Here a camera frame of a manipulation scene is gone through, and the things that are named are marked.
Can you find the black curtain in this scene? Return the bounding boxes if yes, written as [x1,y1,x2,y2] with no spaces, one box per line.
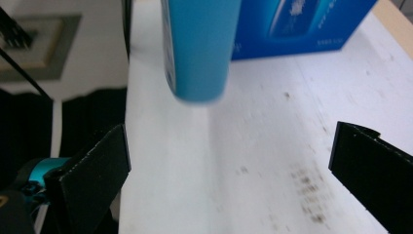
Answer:
[0,87,129,191]

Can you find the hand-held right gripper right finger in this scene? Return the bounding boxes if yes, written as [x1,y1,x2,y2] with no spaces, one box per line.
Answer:
[327,121,413,234]

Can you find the black stand rod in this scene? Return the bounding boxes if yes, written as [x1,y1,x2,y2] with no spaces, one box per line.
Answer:
[0,6,54,102]

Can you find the blue bottle with white cap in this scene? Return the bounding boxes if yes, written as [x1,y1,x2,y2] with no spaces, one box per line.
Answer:
[161,0,244,105]

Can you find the blue printed box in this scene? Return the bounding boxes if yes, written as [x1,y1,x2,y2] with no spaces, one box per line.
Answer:
[230,0,380,61]

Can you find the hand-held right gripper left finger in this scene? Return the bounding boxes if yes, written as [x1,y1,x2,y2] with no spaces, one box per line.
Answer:
[43,123,131,234]

